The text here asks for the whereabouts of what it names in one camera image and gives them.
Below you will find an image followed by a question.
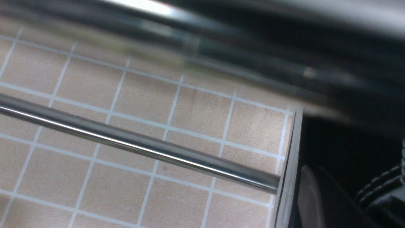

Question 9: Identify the black canvas sneaker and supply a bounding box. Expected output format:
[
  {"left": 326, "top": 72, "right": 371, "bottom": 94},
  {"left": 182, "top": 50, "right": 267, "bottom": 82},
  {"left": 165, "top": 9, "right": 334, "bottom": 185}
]
[{"left": 292, "top": 116, "right": 405, "bottom": 228}]

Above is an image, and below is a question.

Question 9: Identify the silver metal shoe rack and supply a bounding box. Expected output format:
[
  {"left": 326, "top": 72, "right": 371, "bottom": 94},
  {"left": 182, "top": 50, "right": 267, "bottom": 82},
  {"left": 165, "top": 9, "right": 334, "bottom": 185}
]
[{"left": 0, "top": 0, "right": 405, "bottom": 194}]

